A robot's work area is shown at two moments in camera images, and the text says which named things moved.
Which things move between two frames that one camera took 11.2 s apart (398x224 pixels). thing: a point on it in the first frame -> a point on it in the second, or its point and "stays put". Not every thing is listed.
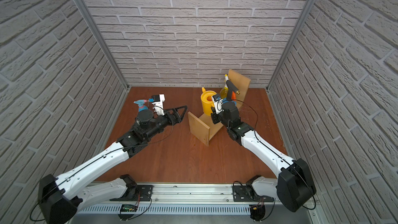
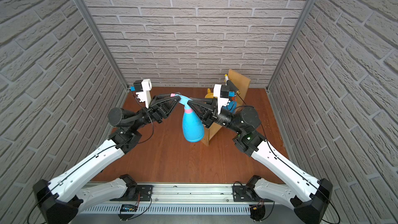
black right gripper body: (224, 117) -> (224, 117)
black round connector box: (257, 212) stays put
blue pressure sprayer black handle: (231, 94) stays put
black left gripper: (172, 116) -> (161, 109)
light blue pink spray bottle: (141, 103) -> (193, 126)
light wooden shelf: (204, 127) stays put
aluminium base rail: (194, 198) stays put
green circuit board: (129, 208) stays put
